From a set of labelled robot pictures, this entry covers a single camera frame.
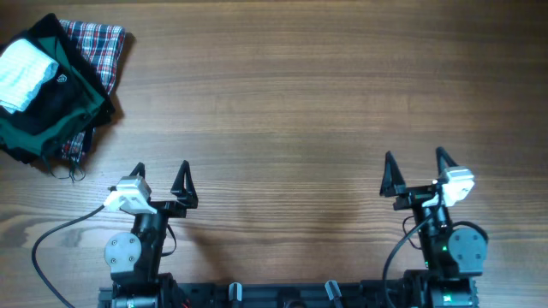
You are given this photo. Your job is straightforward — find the black green folded garment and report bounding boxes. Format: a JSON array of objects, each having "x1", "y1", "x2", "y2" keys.
[{"x1": 1, "y1": 13, "x2": 116, "y2": 163}]

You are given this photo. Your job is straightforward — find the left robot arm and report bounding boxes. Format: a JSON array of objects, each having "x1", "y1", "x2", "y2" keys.
[{"x1": 98, "y1": 161, "x2": 199, "y2": 308}]

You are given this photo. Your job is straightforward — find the red plaid folded garment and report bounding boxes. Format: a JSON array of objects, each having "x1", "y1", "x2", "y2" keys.
[{"x1": 58, "y1": 20, "x2": 126, "y2": 162}]

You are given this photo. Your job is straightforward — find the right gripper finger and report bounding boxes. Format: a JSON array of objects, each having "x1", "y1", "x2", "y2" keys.
[
  {"x1": 379, "y1": 151, "x2": 406, "y2": 197},
  {"x1": 436, "y1": 146, "x2": 458, "y2": 175}
]

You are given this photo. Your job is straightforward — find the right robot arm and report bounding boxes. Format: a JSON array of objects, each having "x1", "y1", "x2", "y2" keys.
[{"x1": 379, "y1": 147, "x2": 489, "y2": 307}]

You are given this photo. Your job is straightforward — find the light blue striped shorts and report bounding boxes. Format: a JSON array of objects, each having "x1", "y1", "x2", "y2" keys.
[{"x1": 1, "y1": 38, "x2": 59, "y2": 114}]

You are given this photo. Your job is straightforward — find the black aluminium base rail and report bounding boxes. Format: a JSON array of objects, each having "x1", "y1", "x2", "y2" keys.
[{"x1": 97, "y1": 279, "x2": 479, "y2": 308}]

